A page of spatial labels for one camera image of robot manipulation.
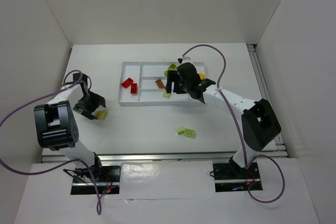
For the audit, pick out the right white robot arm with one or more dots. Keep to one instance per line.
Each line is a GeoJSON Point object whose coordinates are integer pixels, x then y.
{"type": "Point", "coordinates": [256, 120]}

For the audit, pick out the pale green lego pair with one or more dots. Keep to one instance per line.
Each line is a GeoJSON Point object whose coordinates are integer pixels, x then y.
{"type": "Point", "coordinates": [186, 132]}

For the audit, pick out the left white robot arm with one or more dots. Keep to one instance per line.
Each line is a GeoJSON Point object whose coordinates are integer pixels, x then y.
{"type": "Point", "coordinates": [56, 125]}

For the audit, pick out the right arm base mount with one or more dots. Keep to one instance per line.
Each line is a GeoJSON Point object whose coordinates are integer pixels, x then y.
{"type": "Point", "coordinates": [227, 181]}

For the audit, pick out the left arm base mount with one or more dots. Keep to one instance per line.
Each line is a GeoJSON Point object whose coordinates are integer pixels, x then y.
{"type": "Point", "coordinates": [108, 181]}

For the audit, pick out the aluminium rail right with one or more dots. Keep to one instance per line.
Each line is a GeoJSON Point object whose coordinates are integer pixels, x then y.
{"type": "Point", "coordinates": [279, 142]}

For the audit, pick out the aluminium rail front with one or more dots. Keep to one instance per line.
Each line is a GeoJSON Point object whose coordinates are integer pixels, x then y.
{"type": "Point", "coordinates": [160, 157]}

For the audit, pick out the red rectangular lego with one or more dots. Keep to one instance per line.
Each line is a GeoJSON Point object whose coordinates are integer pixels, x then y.
{"type": "Point", "coordinates": [128, 82]}

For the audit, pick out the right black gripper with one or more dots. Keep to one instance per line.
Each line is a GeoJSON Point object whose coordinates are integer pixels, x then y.
{"type": "Point", "coordinates": [172, 81]}

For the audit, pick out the green lego in tray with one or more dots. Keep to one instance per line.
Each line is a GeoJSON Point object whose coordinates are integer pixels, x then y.
{"type": "Point", "coordinates": [172, 67]}

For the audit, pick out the pale green small lego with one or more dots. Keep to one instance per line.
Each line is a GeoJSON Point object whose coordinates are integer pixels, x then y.
{"type": "Point", "coordinates": [166, 95]}

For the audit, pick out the brown lego plate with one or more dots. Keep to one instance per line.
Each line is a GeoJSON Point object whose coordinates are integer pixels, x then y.
{"type": "Point", "coordinates": [160, 84]}

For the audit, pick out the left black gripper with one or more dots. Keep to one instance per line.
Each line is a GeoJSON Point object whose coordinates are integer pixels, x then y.
{"type": "Point", "coordinates": [89, 102]}

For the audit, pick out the aluminium rail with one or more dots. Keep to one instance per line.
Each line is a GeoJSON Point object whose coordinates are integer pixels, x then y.
{"type": "Point", "coordinates": [160, 157]}
{"type": "Point", "coordinates": [279, 142]}

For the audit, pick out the yellow and green lego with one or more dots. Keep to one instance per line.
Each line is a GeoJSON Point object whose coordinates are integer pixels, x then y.
{"type": "Point", "coordinates": [101, 115]}

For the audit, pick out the orange yellow lego brick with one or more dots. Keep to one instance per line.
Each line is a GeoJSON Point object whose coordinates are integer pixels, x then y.
{"type": "Point", "coordinates": [202, 77]}

